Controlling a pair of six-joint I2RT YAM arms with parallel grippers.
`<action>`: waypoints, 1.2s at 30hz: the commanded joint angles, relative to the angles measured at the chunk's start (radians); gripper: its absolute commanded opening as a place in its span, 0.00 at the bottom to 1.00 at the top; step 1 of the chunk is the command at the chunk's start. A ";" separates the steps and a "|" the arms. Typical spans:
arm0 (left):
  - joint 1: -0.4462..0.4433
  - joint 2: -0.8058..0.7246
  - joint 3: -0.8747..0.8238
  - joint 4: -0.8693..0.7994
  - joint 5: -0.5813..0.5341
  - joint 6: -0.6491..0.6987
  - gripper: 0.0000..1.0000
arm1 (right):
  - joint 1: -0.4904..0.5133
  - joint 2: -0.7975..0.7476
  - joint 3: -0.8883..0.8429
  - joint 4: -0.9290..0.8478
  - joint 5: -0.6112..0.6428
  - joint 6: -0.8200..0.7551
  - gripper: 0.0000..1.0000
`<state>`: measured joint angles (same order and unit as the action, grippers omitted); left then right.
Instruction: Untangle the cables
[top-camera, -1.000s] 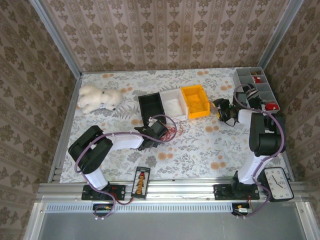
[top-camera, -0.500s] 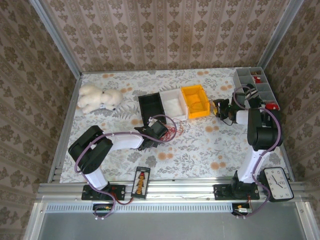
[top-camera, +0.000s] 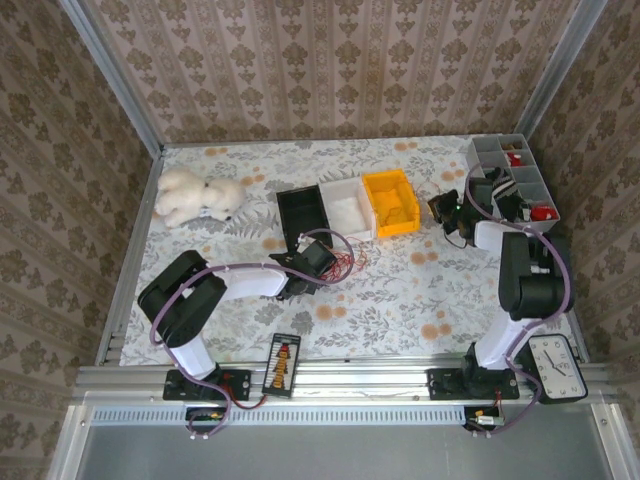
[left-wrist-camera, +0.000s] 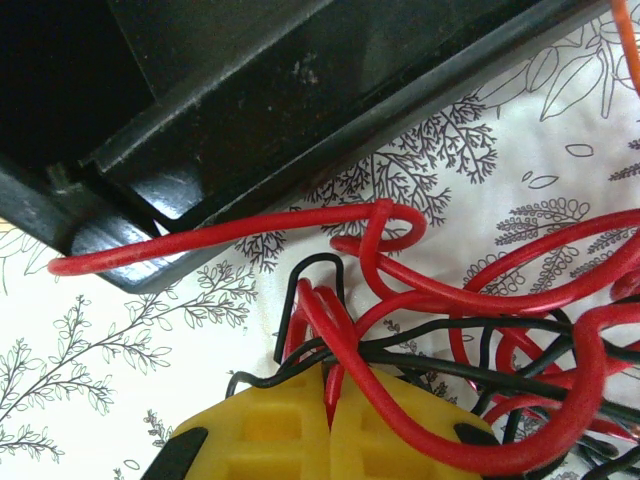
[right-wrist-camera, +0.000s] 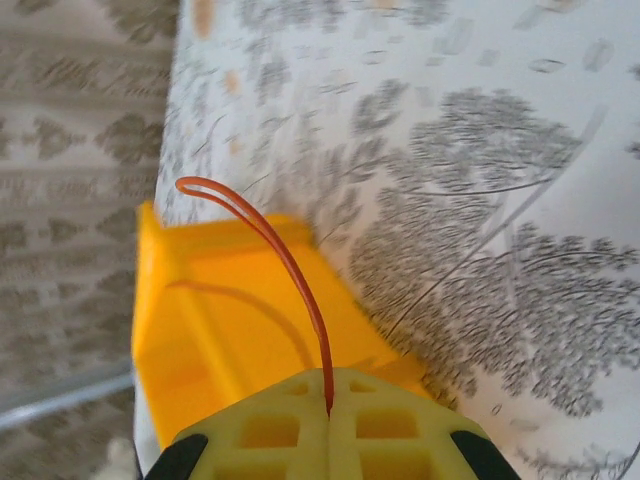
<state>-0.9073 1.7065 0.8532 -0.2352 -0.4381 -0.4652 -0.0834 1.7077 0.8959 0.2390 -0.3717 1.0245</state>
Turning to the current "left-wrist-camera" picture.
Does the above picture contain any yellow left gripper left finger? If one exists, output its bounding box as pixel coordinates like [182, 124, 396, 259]
[142, 366, 335, 480]

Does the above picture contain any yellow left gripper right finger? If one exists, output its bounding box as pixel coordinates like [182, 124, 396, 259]
[329, 367, 502, 480]

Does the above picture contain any black cable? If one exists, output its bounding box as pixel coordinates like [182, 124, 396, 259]
[227, 253, 640, 480]

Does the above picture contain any red cable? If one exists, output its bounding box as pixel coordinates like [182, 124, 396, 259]
[47, 197, 640, 476]

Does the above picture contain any black plastic bin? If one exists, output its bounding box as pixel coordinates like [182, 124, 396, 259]
[0, 0, 609, 296]

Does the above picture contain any orange cable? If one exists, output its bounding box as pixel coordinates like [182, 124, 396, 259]
[612, 0, 640, 96]

